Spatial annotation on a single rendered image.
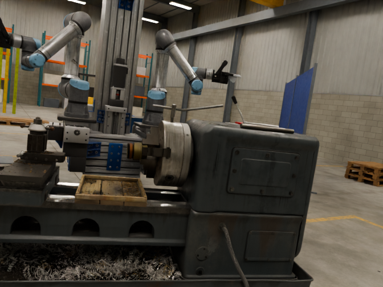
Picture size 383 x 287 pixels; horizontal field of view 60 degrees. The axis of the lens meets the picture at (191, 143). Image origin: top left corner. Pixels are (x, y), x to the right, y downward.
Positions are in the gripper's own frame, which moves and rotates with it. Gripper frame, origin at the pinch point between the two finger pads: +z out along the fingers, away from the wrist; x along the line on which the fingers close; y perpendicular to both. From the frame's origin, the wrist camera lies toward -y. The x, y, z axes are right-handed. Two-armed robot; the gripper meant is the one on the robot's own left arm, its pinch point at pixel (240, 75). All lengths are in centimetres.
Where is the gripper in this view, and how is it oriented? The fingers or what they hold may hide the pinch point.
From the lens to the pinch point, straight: 244.0
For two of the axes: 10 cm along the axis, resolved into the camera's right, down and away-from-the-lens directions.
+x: -0.1, 2.5, -9.7
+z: 9.9, 1.3, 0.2
